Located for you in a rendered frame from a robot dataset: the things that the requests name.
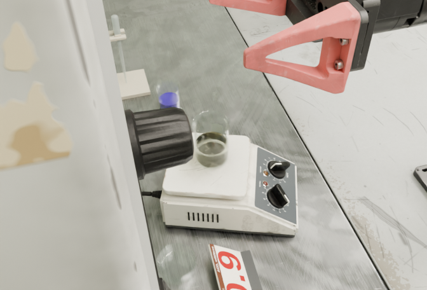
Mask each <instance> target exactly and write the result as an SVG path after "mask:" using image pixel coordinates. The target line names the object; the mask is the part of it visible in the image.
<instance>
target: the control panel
mask: <svg viewBox="0 0 427 290"><path fill-rule="evenodd" d="M272 160H275V161H277V162H287V161H286V160H284V159H282V158H280V157H279V156H276V155H274V154H272V153H270V152H268V151H266V150H264V149H262V148H259V147H257V166H256V179H255V207H257V208H259V209H262V210H264V211H266V212H268V213H270V214H273V215H275V216H278V217H279V218H282V219H284V220H287V221H289V222H291V223H293V224H297V214H296V192H295V164H293V163H291V162H289V163H290V167H289V168H288V169H286V170H285V171H286V175H285V177H284V178H282V179H278V178H276V177H275V176H273V175H272V174H271V173H270V171H269V169H268V163H269V162H270V161H272ZM264 171H267V172H268V175H267V176H266V175H265V174H264ZM264 181H266V182H267V183H268V185H267V186H265V185H264V183H263V182H264ZM276 184H280V186H281V187H282V189H283V190H284V192H285V194H286V195H287V196H288V199H289V200H290V201H289V203H288V204H287V205H286V206H284V207H283V208H276V207H274V206H273V205H272V204H271V203H270V202H269V200H268V197H267V193H268V191H269V190H270V189H271V188H272V187H273V186H274V185H276Z"/></svg>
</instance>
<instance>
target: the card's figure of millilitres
mask: <svg viewBox="0 0 427 290"><path fill-rule="evenodd" d="M215 251H216V254H217V259H218V262H219V266H220V270H221V274H222V278H223V281H224V285H225V288H226V290H249V289H248V285H247V281H246V278H245V274H244V272H243V268H242V265H241V261H240V257H239V255H238V253H237V252H234V251H230V250H227V249H223V248H220V247H215Z"/></svg>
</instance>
